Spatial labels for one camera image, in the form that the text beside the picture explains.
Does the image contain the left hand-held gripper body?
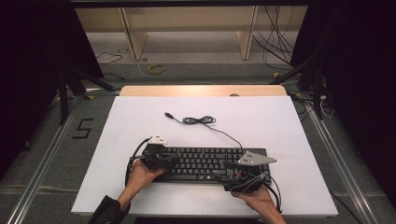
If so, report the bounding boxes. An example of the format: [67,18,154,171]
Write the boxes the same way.
[140,133,171,171]

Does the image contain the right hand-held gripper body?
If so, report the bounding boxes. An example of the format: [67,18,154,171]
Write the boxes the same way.
[221,150,278,194]

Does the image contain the black keyboard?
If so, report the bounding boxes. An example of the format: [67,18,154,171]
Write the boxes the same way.
[145,146,272,185]

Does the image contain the person's right hand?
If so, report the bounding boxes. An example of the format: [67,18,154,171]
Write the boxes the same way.
[231,185,278,217]

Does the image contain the person's left hand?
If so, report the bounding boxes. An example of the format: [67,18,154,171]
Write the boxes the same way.
[126,159,166,194]

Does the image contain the white board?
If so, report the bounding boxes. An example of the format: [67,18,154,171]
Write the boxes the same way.
[70,95,340,218]

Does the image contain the person's black sleeve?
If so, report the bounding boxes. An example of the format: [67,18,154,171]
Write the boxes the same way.
[87,194,131,224]

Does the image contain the wooden table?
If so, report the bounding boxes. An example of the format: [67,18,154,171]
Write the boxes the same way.
[119,85,289,98]

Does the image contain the yellow tape roll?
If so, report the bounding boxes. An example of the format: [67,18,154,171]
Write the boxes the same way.
[148,63,165,75]

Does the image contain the black metal stand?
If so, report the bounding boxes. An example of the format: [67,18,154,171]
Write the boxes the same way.
[57,64,117,126]
[270,52,326,120]

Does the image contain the wooden shelf unit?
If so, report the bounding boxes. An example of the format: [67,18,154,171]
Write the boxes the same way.
[74,5,309,62]

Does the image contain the black curtain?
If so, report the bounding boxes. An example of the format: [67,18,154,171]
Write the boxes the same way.
[0,0,105,181]
[290,0,396,206]

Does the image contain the left hand-held gripper cable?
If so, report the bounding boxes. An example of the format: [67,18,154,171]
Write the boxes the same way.
[124,137,152,189]

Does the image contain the black keyboard cable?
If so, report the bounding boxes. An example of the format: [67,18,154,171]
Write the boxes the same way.
[163,111,244,149]

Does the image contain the white floor cable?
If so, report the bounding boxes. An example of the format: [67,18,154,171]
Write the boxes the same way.
[134,59,219,85]

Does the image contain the aluminium floor rail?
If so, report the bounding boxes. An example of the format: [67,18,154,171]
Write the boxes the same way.
[6,94,82,224]
[301,92,380,224]

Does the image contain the thin black floor cable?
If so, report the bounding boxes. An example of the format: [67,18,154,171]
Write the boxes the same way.
[93,51,125,81]

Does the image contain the bundle of black cables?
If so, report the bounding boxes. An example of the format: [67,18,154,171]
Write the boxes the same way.
[251,5,296,71]

